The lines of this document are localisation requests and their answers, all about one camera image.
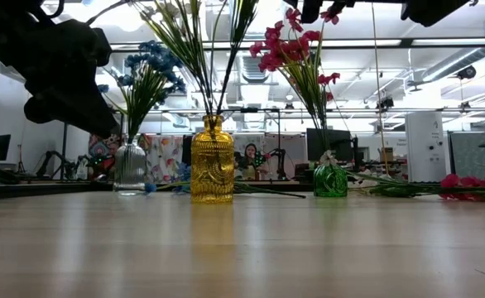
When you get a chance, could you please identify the black aluminium table frame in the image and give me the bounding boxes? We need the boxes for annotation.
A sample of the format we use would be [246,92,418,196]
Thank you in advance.
[0,180,316,202]

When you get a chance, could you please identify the silver ceiling duct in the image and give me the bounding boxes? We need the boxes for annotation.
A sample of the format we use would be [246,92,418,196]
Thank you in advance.
[225,0,287,84]

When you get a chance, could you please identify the grey cubicle partition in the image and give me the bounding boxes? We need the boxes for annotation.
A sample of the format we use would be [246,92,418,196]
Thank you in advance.
[449,130,485,161]
[262,132,308,165]

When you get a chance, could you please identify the yellow embossed glass vase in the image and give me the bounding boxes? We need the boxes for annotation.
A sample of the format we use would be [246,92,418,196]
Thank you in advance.
[190,114,236,204]

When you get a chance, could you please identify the white tall appliance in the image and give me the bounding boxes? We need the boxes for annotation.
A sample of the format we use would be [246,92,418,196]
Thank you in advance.
[405,111,447,184]

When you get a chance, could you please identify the person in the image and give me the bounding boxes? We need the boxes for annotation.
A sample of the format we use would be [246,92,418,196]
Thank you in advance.
[241,142,265,181]

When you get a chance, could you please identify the red artificial flower stem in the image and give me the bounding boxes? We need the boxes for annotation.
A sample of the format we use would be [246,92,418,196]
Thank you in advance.
[248,20,330,166]
[345,164,485,204]
[283,6,345,166]

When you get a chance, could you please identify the small black monitor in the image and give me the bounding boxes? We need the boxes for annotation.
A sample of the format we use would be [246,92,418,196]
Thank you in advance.
[0,133,12,162]

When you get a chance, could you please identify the thin hanging cable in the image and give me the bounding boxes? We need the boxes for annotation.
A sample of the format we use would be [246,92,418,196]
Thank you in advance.
[370,2,389,177]

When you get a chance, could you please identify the green embossed glass vase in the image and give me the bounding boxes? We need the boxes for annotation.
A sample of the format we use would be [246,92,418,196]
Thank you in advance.
[313,162,349,199]

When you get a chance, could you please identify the floral fabric partition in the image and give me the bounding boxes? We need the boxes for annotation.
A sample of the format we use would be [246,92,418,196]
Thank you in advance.
[145,134,185,183]

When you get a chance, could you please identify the large black monitor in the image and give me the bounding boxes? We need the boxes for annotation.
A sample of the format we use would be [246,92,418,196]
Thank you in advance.
[306,127,353,163]

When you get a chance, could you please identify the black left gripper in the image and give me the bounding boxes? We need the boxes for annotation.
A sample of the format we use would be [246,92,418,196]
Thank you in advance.
[24,20,118,137]

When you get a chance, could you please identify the clear ribbed glass vase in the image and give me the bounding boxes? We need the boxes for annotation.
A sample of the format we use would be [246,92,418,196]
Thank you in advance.
[113,134,148,196]

